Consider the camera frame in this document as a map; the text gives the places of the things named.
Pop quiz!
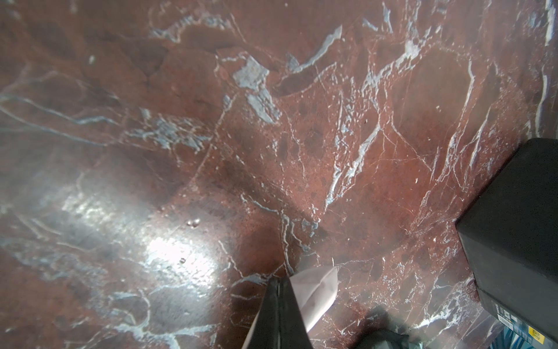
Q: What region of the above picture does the yellow black toolbox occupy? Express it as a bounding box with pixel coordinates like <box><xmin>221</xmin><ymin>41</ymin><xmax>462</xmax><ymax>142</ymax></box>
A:
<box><xmin>456</xmin><ymin>138</ymin><xmax>557</xmax><ymax>348</ymax></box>

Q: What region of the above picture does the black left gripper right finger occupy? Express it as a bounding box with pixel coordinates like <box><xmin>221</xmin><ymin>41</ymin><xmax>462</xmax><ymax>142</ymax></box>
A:
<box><xmin>278</xmin><ymin>277</ymin><xmax>312</xmax><ymax>349</ymax></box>

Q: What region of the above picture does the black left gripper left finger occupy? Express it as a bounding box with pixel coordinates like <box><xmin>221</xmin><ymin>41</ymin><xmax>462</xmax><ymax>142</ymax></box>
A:
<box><xmin>243</xmin><ymin>278</ymin><xmax>280</xmax><ymax>348</ymax></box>

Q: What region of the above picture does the pink umbrella sleeve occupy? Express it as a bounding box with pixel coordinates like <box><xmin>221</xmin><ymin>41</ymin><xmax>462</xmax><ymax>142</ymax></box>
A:
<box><xmin>290</xmin><ymin>266</ymin><xmax>338</xmax><ymax>332</ymax></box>

